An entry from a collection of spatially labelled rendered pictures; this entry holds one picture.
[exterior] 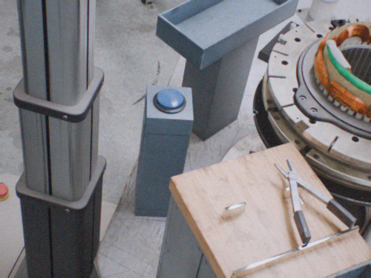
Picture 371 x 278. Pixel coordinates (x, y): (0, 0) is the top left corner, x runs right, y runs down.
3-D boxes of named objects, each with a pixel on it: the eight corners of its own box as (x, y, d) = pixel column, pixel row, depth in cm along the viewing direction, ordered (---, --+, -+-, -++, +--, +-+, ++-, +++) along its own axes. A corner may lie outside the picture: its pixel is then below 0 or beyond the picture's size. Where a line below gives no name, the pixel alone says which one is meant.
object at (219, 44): (228, 79, 140) (255, -34, 119) (265, 108, 136) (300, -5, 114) (144, 131, 127) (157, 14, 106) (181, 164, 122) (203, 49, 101)
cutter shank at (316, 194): (330, 202, 81) (331, 199, 81) (327, 206, 80) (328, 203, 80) (291, 175, 84) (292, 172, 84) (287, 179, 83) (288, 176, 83)
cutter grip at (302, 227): (308, 244, 77) (312, 237, 76) (302, 244, 77) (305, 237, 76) (298, 216, 80) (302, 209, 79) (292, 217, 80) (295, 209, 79)
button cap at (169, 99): (182, 92, 98) (183, 87, 98) (183, 111, 96) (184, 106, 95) (156, 91, 98) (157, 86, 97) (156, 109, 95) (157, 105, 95)
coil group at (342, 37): (366, 46, 101) (376, 25, 98) (336, 55, 98) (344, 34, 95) (359, 39, 102) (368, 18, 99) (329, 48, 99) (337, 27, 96)
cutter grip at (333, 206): (353, 226, 80) (357, 219, 79) (349, 229, 80) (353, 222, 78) (329, 204, 82) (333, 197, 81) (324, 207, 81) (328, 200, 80)
